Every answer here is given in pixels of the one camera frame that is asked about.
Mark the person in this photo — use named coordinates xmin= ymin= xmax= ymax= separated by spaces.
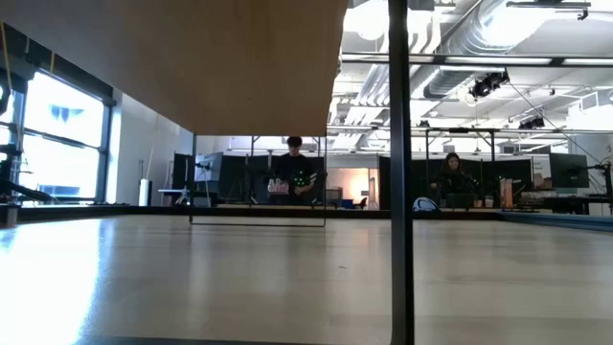
xmin=270 ymin=135 xmax=320 ymax=205
xmin=429 ymin=151 xmax=480 ymax=208

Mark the grey angled monitor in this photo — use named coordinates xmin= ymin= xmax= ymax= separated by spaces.
xmin=191 ymin=151 xmax=225 ymax=186

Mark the blue white bag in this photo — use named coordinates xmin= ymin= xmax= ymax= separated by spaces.
xmin=412 ymin=196 xmax=441 ymax=214

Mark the black overhead beam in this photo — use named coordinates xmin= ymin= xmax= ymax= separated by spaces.
xmin=326 ymin=124 xmax=613 ymax=137

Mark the orange cardboard box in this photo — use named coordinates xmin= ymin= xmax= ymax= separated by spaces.
xmin=499 ymin=177 xmax=516 ymax=210

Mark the black ceiling spotlight cluster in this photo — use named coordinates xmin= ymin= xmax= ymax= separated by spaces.
xmin=467 ymin=70 xmax=511 ymax=101

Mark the linear ceiling light bar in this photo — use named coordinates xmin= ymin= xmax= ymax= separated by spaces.
xmin=340 ymin=51 xmax=613 ymax=69

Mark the large window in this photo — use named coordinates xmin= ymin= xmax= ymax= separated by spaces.
xmin=0 ymin=66 xmax=115 ymax=205

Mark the black computer monitor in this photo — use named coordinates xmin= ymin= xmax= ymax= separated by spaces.
xmin=549 ymin=152 xmax=591 ymax=190

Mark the silver ceiling air duct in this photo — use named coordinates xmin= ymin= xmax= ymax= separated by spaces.
xmin=423 ymin=0 xmax=552 ymax=101

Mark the black metal bracket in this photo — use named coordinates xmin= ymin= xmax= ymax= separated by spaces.
xmin=0 ymin=142 xmax=52 ymax=227

